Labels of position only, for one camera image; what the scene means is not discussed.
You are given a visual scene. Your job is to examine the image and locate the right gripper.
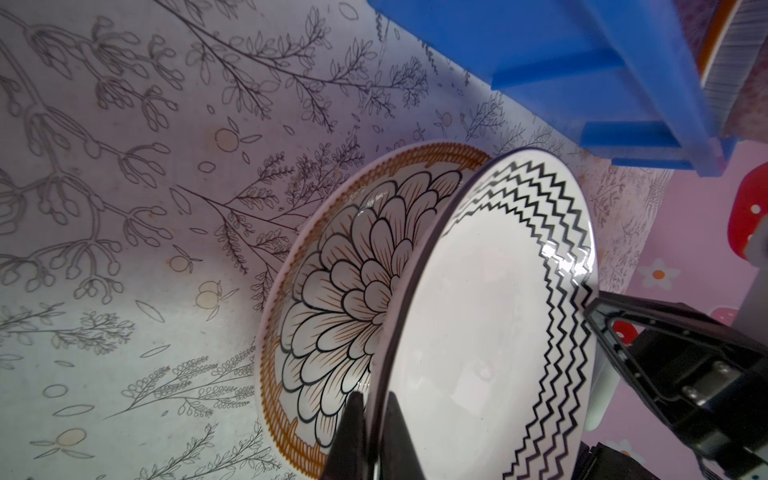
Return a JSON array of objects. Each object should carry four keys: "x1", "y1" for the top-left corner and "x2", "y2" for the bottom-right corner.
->
[{"x1": 572, "y1": 292, "x2": 767, "y2": 480}]

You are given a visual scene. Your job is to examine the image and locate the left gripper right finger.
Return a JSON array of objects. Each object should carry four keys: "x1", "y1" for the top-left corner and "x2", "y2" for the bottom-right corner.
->
[{"x1": 379, "y1": 392, "x2": 426, "y2": 480}]

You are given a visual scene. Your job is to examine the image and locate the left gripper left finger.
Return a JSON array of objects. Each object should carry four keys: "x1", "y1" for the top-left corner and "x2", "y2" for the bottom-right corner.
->
[{"x1": 320, "y1": 391, "x2": 366, "y2": 480}]

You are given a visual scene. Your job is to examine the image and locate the white plate with patterned rim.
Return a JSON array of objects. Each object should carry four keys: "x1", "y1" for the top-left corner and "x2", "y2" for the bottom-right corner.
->
[{"x1": 367, "y1": 148, "x2": 599, "y2": 479}]

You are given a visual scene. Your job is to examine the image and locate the flower pattern plate brown rim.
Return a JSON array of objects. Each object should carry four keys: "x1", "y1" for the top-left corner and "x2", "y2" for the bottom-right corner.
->
[{"x1": 254, "y1": 141, "x2": 489, "y2": 479}]

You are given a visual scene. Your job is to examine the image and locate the white bowl with orange outside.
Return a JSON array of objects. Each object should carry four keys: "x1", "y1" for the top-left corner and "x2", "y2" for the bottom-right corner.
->
[{"x1": 697, "y1": 0, "x2": 767, "y2": 130}]

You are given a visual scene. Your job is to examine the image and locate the blue plastic bin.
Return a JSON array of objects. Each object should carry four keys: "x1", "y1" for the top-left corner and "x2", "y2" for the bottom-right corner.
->
[{"x1": 373, "y1": 0, "x2": 735, "y2": 177}]

